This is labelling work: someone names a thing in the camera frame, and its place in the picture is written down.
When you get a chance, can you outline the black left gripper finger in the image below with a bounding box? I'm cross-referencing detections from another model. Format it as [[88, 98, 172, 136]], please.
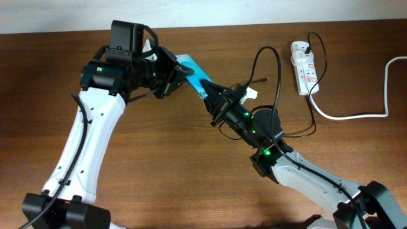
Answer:
[[165, 77, 187, 97], [176, 62, 195, 78]]

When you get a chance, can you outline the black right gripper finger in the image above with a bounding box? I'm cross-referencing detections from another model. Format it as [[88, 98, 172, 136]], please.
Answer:
[[200, 79, 231, 104], [203, 97, 219, 116]]

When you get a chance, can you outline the blue Galaxy smartphone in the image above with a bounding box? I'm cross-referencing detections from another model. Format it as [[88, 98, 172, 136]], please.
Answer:
[[176, 54, 212, 99]]

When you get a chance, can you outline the black charging cable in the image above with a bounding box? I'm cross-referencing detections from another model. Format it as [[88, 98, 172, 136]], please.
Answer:
[[228, 31, 328, 139]]

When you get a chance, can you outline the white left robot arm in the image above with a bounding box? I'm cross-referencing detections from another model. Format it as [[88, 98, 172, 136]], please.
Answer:
[[22, 20, 193, 228]]

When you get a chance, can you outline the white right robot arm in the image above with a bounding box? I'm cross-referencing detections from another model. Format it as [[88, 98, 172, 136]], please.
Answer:
[[200, 79, 406, 228]]

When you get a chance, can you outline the white USB charger plug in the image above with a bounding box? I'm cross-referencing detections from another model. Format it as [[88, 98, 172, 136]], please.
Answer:
[[291, 48, 314, 66]]

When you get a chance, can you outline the white power strip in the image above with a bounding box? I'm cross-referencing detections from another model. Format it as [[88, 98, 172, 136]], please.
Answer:
[[291, 41, 318, 96]]

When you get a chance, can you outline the white power strip cord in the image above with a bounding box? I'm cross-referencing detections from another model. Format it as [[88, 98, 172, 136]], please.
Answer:
[[308, 55, 407, 121]]

